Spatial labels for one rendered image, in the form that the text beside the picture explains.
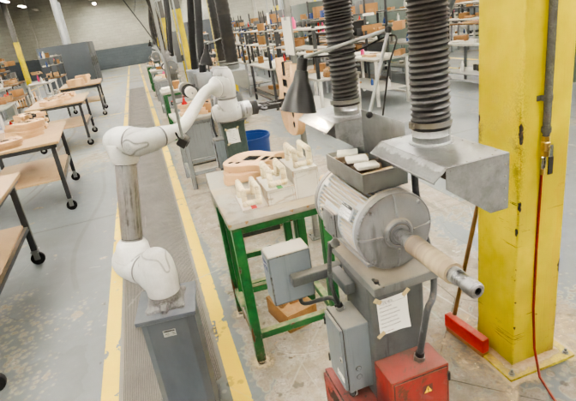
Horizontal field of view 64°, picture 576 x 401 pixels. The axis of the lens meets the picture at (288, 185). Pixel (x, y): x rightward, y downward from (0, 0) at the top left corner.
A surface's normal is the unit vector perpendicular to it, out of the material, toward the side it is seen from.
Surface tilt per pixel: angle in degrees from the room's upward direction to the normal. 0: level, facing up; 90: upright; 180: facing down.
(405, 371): 0
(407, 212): 83
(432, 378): 90
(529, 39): 90
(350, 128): 90
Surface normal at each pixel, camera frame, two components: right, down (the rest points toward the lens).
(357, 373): 0.31, 0.29
